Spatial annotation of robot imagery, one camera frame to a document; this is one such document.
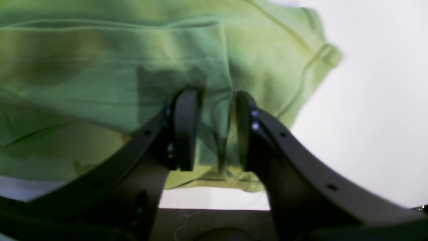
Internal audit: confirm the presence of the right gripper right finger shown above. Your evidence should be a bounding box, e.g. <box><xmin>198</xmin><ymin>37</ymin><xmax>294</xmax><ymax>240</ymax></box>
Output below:
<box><xmin>236</xmin><ymin>91</ymin><xmax>427</xmax><ymax>241</ymax></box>

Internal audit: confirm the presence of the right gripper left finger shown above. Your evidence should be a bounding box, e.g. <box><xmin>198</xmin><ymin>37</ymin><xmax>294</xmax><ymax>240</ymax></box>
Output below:
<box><xmin>1</xmin><ymin>89</ymin><xmax>200</xmax><ymax>241</ymax></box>

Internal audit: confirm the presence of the green t-shirt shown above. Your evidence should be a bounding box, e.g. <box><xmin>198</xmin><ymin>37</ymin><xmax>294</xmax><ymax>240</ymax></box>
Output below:
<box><xmin>0</xmin><ymin>0</ymin><xmax>342</xmax><ymax>192</ymax></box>

